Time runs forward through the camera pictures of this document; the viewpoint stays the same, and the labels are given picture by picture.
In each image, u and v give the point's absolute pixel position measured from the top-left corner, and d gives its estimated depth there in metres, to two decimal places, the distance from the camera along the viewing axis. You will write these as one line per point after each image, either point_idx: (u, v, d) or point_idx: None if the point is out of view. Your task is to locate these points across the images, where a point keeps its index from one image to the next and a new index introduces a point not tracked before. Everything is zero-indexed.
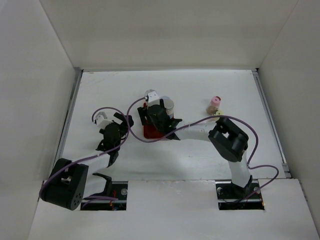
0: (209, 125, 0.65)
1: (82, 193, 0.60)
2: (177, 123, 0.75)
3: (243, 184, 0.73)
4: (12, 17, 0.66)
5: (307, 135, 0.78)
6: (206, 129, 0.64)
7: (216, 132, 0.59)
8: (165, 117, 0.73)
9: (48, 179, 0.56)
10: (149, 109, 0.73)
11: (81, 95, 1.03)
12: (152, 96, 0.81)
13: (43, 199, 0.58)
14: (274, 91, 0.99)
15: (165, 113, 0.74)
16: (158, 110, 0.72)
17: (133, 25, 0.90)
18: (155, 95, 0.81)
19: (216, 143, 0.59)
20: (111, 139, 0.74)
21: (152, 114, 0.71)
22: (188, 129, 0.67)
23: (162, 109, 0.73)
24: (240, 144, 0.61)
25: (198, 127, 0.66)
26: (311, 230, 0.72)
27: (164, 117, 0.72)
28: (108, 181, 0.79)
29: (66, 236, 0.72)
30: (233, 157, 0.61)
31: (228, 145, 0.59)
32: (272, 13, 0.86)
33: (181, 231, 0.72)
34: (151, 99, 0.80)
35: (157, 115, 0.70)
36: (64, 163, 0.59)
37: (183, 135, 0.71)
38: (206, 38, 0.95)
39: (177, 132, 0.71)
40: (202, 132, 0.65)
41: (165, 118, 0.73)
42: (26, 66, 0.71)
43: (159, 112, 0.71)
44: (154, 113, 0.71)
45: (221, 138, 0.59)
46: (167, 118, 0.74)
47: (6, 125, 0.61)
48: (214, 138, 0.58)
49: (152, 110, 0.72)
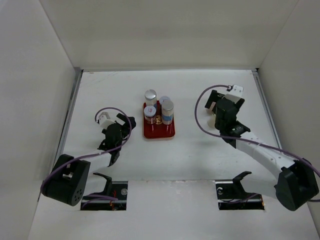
0: (282, 159, 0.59)
1: (82, 189, 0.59)
2: (241, 130, 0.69)
3: (250, 189, 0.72)
4: (12, 17, 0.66)
5: (307, 135, 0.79)
6: (277, 162, 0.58)
7: (290, 173, 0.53)
8: (232, 118, 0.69)
9: (50, 173, 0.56)
10: (221, 103, 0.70)
11: (82, 94, 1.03)
12: (236, 90, 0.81)
13: (44, 195, 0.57)
14: (274, 91, 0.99)
15: (235, 114, 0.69)
16: (229, 108, 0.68)
17: (133, 26, 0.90)
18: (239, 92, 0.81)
19: (283, 182, 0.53)
20: (113, 139, 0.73)
21: (221, 108, 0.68)
22: (257, 149, 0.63)
23: (233, 108, 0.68)
24: (307, 196, 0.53)
25: (269, 154, 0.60)
26: (311, 230, 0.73)
27: (231, 117, 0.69)
28: (108, 181, 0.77)
29: (66, 236, 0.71)
30: (291, 206, 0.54)
31: (295, 192, 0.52)
32: (272, 14, 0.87)
33: (182, 231, 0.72)
34: (234, 93, 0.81)
35: (226, 112, 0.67)
36: (66, 159, 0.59)
37: (243, 147, 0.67)
38: (207, 39, 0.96)
39: (238, 141, 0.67)
40: (271, 161, 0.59)
41: (231, 118, 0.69)
42: (26, 65, 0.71)
43: (228, 110, 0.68)
44: (224, 108, 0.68)
45: (292, 182, 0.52)
46: (234, 120, 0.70)
47: (6, 124, 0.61)
48: (285, 177, 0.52)
49: (222, 105, 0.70)
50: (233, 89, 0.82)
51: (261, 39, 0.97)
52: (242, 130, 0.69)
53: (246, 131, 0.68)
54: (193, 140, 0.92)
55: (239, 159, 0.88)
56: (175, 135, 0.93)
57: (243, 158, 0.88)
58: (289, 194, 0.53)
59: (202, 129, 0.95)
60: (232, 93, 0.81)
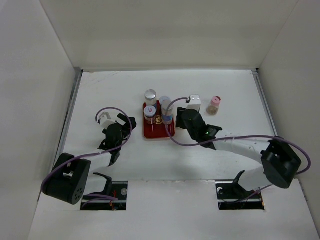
0: (258, 143, 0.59)
1: (83, 188, 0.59)
2: (214, 131, 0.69)
3: (249, 188, 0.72)
4: (11, 17, 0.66)
5: (307, 135, 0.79)
6: (256, 148, 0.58)
7: (270, 155, 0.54)
8: (200, 123, 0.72)
9: (51, 172, 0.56)
10: (186, 113, 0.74)
11: (82, 95, 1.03)
12: (195, 99, 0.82)
13: (44, 193, 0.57)
14: (274, 91, 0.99)
15: (201, 119, 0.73)
16: (194, 115, 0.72)
17: (134, 26, 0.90)
18: (198, 100, 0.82)
19: (268, 165, 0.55)
20: (113, 138, 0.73)
21: (187, 118, 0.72)
22: (233, 143, 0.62)
23: (197, 114, 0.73)
24: (292, 169, 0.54)
25: (245, 144, 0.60)
26: (311, 229, 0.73)
27: (199, 123, 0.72)
28: (109, 181, 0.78)
29: (66, 236, 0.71)
30: (284, 184, 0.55)
31: (280, 168, 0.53)
32: (272, 14, 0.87)
33: (181, 231, 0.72)
34: (192, 103, 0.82)
35: (192, 120, 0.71)
36: (67, 157, 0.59)
37: (221, 146, 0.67)
38: (206, 39, 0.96)
39: (216, 143, 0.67)
40: (250, 150, 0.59)
41: (200, 124, 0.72)
42: (26, 65, 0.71)
43: (194, 118, 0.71)
44: (189, 117, 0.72)
45: (274, 162, 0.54)
46: (204, 124, 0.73)
47: (6, 124, 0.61)
48: (268, 160, 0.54)
49: (187, 115, 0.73)
50: (191, 99, 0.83)
51: (261, 39, 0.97)
52: (216, 131, 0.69)
53: (218, 131, 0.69)
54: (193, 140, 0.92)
55: (239, 159, 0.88)
56: (175, 135, 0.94)
57: (243, 158, 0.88)
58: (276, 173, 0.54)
59: None
60: (195, 103, 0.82)
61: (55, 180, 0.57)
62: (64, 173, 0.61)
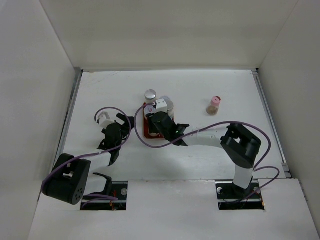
0: (219, 130, 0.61)
1: (83, 188, 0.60)
2: (183, 129, 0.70)
3: (246, 185, 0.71)
4: (12, 17, 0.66)
5: (306, 134, 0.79)
6: (217, 135, 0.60)
7: (229, 139, 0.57)
8: (170, 123, 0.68)
9: (50, 173, 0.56)
10: (154, 116, 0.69)
11: (82, 94, 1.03)
12: (161, 102, 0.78)
13: (44, 194, 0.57)
14: (274, 91, 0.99)
15: (170, 119, 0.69)
16: (162, 117, 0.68)
17: (133, 26, 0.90)
18: (163, 102, 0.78)
19: (229, 149, 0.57)
20: (112, 138, 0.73)
21: (156, 121, 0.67)
22: (197, 136, 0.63)
23: (164, 114, 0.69)
24: (253, 150, 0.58)
25: (208, 134, 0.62)
26: (311, 229, 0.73)
27: (169, 123, 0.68)
28: (109, 181, 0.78)
29: (66, 236, 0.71)
30: (248, 165, 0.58)
31: (241, 151, 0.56)
32: (272, 14, 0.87)
33: (182, 231, 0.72)
34: (160, 106, 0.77)
35: (161, 122, 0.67)
36: (67, 158, 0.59)
37: (191, 141, 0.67)
38: (206, 39, 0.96)
39: (185, 139, 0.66)
40: (213, 138, 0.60)
41: (170, 124, 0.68)
42: (26, 66, 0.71)
43: (163, 119, 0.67)
44: (158, 120, 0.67)
45: (234, 145, 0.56)
46: (173, 122, 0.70)
47: (6, 124, 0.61)
48: (227, 145, 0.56)
49: (157, 117, 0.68)
50: (157, 103, 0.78)
51: (261, 39, 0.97)
52: (184, 128, 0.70)
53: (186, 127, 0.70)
54: None
55: None
56: None
57: None
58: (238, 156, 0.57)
59: None
60: (162, 106, 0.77)
61: (55, 180, 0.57)
62: (64, 173, 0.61)
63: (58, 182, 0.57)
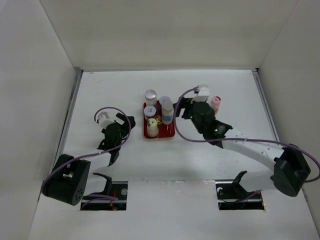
0: (271, 148, 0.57)
1: (83, 188, 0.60)
2: (224, 129, 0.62)
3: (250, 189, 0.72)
4: (11, 17, 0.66)
5: (306, 135, 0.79)
6: (269, 153, 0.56)
7: (284, 163, 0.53)
8: (212, 119, 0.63)
9: (50, 174, 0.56)
10: (197, 105, 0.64)
11: (82, 95, 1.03)
12: (204, 91, 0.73)
13: (44, 194, 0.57)
14: (274, 91, 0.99)
15: (213, 114, 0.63)
16: (207, 109, 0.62)
17: (133, 26, 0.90)
18: (207, 91, 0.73)
19: (279, 174, 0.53)
20: (112, 138, 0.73)
21: (199, 113, 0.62)
22: (243, 145, 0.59)
23: (210, 108, 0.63)
24: (304, 180, 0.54)
25: (258, 147, 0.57)
26: (311, 229, 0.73)
27: (211, 119, 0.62)
28: (109, 181, 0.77)
29: (66, 236, 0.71)
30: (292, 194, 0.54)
31: (294, 179, 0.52)
32: (271, 14, 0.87)
33: (182, 231, 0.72)
34: (202, 93, 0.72)
35: (204, 116, 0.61)
36: (66, 158, 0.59)
37: (230, 146, 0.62)
38: (206, 39, 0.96)
39: (224, 141, 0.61)
40: (262, 154, 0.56)
41: (212, 120, 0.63)
42: (26, 66, 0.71)
43: (207, 112, 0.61)
44: (202, 112, 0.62)
45: (288, 171, 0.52)
46: (214, 119, 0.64)
47: (6, 125, 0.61)
48: (280, 169, 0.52)
49: (199, 108, 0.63)
50: (200, 90, 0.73)
51: (261, 39, 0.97)
52: (225, 129, 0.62)
53: (228, 129, 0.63)
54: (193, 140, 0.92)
55: (239, 159, 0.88)
56: (175, 135, 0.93)
57: (243, 158, 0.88)
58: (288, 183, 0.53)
59: None
60: (204, 94, 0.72)
61: (54, 181, 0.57)
62: (64, 174, 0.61)
63: (58, 183, 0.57)
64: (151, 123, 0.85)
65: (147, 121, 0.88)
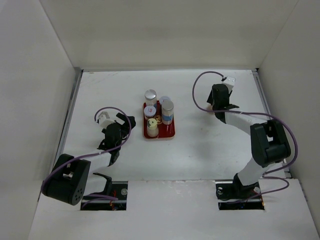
0: (258, 119, 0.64)
1: (83, 188, 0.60)
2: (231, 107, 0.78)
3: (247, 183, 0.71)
4: (11, 17, 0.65)
5: (306, 134, 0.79)
6: (252, 121, 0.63)
7: (261, 127, 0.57)
8: (224, 97, 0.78)
9: (50, 174, 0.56)
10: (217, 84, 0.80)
11: (82, 95, 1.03)
12: (229, 80, 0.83)
13: (44, 194, 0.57)
14: (274, 91, 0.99)
15: (228, 95, 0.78)
16: (222, 88, 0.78)
17: (134, 26, 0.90)
18: (233, 81, 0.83)
19: (254, 135, 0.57)
20: (112, 138, 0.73)
21: (215, 88, 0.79)
22: (238, 115, 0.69)
23: (225, 88, 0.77)
24: (276, 152, 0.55)
25: (247, 117, 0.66)
26: (311, 229, 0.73)
27: (223, 96, 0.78)
28: (108, 181, 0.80)
29: (66, 236, 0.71)
30: (261, 161, 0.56)
31: (263, 142, 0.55)
32: (272, 14, 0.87)
33: (181, 231, 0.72)
34: (227, 82, 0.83)
35: (218, 91, 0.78)
36: (66, 159, 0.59)
37: (231, 118, 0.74)
38: (206, 38, 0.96)
39: (227, 114, 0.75)
40: (247, 121, 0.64)
41: (224, 98, 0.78)
42: (25, 67, 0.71)
43: (221, 90, 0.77)
44: (217, 88, 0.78)
45: (261, 133, 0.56)
46: (226, 99, 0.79)
47: (6, 125, 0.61)
48: (255, 129, 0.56)
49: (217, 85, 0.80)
50: (226, 79, 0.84)
51: (261, 39, 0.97)
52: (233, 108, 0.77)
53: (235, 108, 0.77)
54: (193, 140, 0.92)
55: (239, 159, 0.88)
56: (175, 135, 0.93)
57: (243, 158, 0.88)
58: (257, 145, 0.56)
59: (202, 129, 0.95)
60: (229, 83, 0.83)
61: (55, 181, 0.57)
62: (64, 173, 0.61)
63: (58, 183, 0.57)
64: (151, 123, 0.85)
65: (147, 121, 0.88)
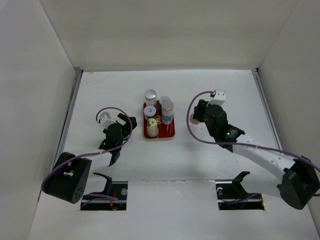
0: (282, 158, 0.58)
1: (83, 187, 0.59)
2: (235, 133, 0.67)
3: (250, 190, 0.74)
4: (11, 17, 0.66)
5: (306, 134, 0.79)
6: (278, 164, 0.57)
7: (293, 174, 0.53)
8: (223, 122, 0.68)
9: (51, 171, 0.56)
10: (209, 108, 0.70)
11: (82, 94, 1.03)
12: (220, 95, 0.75)
13: (45, 192, 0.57)
14: (274, 92, 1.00)
15: (226, 118, 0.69)
16: (219, 113, 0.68)
17: (134, 26, 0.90)
18: (223, 95, 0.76)
19: (287, 184, 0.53)
20: (113, 138, 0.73)
21: (211, 114, 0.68)
22: (255, 151, 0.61)
23: (223, 112, 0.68)
24: (310, 194, 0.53)
25: (269, 156, 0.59)
26: (311, 229, 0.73)
27: (222, 122, 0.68)
28: (109, 181, 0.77)
29: (66, 236, 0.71)
30: (297, 205, 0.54)
31: (300, 191, 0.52)
32: (271, 14, 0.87)
33: (181, 230, 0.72)
34: (217, 97, 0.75)
35: (216, 118, 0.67)
36: (66, 157, 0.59)
37: (240, 150, 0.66)
38: (206, 39, 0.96)
39: (235, 145, 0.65)
40: (272, 163, 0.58)
41: (223, 123, 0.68)
42: (25, 66, 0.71)
43: (219, 115, 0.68)
44: (213, 114, 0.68)
45: (296, 182, 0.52)
46: (226, 123, 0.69)
47: (6, 124, 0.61)
48: (290, 179, 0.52)
49: (211, 110, 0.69)
50: (216, 94, 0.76)
51: (261, 39, 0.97)
52: (237, 133, 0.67)
53: (241, 134, 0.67)
54: (193, 140, 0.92)
55: (239, 159, 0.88)
56: (175, 135, 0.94)
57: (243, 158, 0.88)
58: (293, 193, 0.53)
59: (202, 129, 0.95)
60: (220, 98, 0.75)
61: (55, 179, 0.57)
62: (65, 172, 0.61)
63: (59, 181, 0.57)
64: (151, 123, 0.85)
65: (148, 121, 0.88)
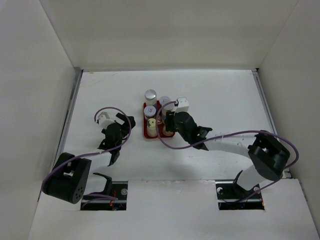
0: (245, 139, 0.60)
1: (84, 187, 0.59)
2: (205, 132, 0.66)
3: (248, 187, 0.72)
4: (11, 17, 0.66)
5: (306, 134, 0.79)
6: (243, 144, 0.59)
7: (257, 148, 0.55)
8: (192, 125, 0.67)
9: (51, 172, 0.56)
10: (176, 115, 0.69)
11: (82, 94, 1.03)
12: (183, 102, 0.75)
13: (45, 193, 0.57)
14: (274, 91, 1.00)
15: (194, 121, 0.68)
16: (185, 117, 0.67)
17: (134, 26, 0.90)
18: (186, 101, 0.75)
19: (255, 159, 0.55)
20: (113, 138, 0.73)
21: (179, 121, 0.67)
22: (222, 141, 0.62)
23: (188, 116, 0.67)
24: (281, 161, 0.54)
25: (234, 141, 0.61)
26: (311, 229, 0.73)
27: (191, 125, 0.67)
28: (108, 181, 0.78)
29: (66, 236, 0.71)
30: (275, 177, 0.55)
31: (269, 161, 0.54)
32: (271, 14, 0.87)
33: (181, 230, 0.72)
34: (182, 105, 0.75)
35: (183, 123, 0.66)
36: (66, 157, 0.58)
37: (212, 146, 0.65)
38: (206, 39, 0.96)
39: (206, 143, 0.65)
40: (238, 146, 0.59)
41: (192, 127, 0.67)
42: (25, 66, 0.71)
43: (186, 120, 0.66)
44: (181, 120, 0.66)
45: (261, 154, 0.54)
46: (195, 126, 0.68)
47: (6, 125, 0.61)
48: (255, 154, 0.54)
49: (178, 117, 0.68)
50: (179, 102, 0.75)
51: (261, 39, 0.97)
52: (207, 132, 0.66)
53: (209, 131, 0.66)
54: None
55: (239, 159, 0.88)
56: (175, 135, 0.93)
57: (243, 158, 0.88)
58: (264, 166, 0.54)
59: None
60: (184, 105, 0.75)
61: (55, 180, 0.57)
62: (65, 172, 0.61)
63: (59, 181, 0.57)
64: (151, 123, 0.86)
65: (147, 121, 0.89)
